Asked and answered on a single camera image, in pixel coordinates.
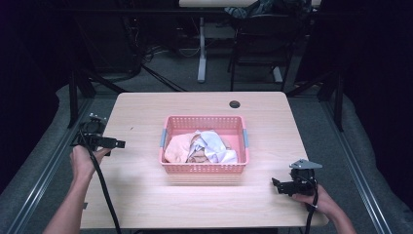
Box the loose floor cables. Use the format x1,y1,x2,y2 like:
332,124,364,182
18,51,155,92
139,44,202,64

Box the beige brown cloth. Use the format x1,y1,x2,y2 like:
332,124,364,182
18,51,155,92
186,134,212,164

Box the peach cloth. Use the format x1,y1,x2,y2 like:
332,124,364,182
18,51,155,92
164,132,197,164

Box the white cloth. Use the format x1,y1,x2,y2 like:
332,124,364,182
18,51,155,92
186,130,239,165

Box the person's right hand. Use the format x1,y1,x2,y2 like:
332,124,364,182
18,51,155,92
291,183,341,219

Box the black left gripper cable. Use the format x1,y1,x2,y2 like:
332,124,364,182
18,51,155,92
77,130,123,234

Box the black diagonal stand bar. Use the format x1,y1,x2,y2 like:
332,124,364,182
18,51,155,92
139,63,189,94

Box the pink plastic basket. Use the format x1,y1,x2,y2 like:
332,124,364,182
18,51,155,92
158,114,250,176

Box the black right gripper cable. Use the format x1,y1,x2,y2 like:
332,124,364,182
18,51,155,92
303,175,319,234

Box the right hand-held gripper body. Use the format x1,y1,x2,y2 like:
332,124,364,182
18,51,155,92
287,158,323,197

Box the black chair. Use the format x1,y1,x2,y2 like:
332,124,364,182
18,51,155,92
227,12,295,93

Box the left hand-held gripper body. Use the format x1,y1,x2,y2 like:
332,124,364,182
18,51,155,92
71,112,109,152

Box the aluminium floor rail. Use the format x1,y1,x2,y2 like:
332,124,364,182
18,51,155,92
5,97,95,234
320,99,394,234

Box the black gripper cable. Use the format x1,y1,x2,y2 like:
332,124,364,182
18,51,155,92
77,130,123,234
303,175,319,234

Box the black metal stand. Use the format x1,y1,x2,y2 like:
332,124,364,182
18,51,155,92
285,64,346,133
66,61,128,130

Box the white desk leg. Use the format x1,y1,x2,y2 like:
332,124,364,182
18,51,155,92
197,17,208,84

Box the patterned cloth on chair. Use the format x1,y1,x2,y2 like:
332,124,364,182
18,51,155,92
223,0,277,20

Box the person's left hand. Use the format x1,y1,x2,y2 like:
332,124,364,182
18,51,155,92
69,144,112,183

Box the white desk foot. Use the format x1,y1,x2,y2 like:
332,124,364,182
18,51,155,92
272,65,284,84

